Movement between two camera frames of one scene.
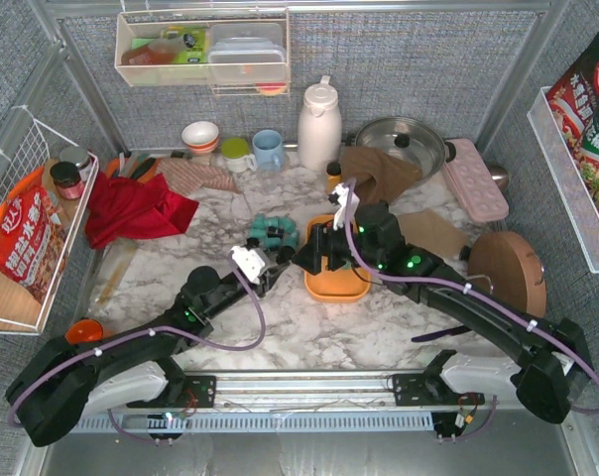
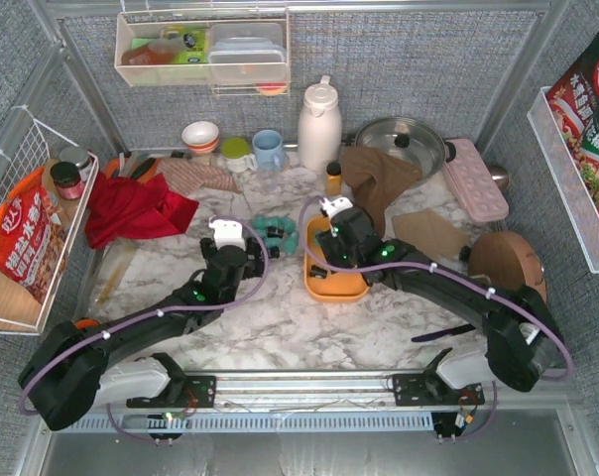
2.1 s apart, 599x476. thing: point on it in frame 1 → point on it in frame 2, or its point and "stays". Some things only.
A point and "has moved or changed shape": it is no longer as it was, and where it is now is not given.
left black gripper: x=271 y=270 → x=253 y=248
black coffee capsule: x=284 y=254 has moved or changed shape
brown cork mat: x=431 y=230 stays
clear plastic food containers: x=247 y=53 stays
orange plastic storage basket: x=348 y=284 stays
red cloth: x=122 y=207 stays
